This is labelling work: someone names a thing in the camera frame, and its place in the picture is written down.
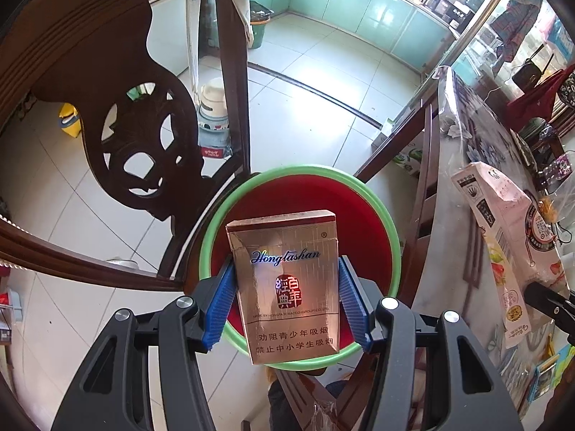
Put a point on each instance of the teal kitchen cabinets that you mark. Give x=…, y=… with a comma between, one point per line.
x=359, y=4

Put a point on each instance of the black handbag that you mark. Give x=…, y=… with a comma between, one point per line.
x=532, y=69

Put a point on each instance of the white rice cooker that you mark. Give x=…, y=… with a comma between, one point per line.
x=214, y=107

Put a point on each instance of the zip bag of orange snacks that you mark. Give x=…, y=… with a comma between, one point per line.
x=557, y=211

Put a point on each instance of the green white carton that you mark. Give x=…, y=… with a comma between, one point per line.
x=408, y=160

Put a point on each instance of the hanging plaid garment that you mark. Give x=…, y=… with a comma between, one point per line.
x=516, y=22

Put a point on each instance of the red basin with green rim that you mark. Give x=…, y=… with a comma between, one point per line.
x=359, y=215

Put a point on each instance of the blue packet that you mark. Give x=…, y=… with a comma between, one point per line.
x=546, y=372

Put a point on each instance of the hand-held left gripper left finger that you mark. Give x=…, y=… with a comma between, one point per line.
x=220, y=309

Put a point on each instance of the dark snack packet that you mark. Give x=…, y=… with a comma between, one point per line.
x=557, y=170

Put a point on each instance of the white snack bag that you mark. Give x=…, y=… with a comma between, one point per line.
x=507, y=233

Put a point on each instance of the green trash bin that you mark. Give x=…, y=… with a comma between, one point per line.
x=259, y=27

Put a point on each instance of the red cloth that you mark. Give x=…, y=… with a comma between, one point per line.
x=539, y=101

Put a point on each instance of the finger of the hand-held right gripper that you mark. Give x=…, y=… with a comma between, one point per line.
x=550, y=301

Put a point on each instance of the wooden table frame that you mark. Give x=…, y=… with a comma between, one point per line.
x=426, y=197

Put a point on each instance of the yellow toy figure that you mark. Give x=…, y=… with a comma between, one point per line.
x=69, y=121

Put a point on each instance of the tan cigarette pack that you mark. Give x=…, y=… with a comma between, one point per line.
x=287, y=287

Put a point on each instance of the carved wooden chair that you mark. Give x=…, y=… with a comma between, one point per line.
x=90, y=67

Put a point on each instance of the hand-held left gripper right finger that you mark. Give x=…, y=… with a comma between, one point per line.
x=352, y=305

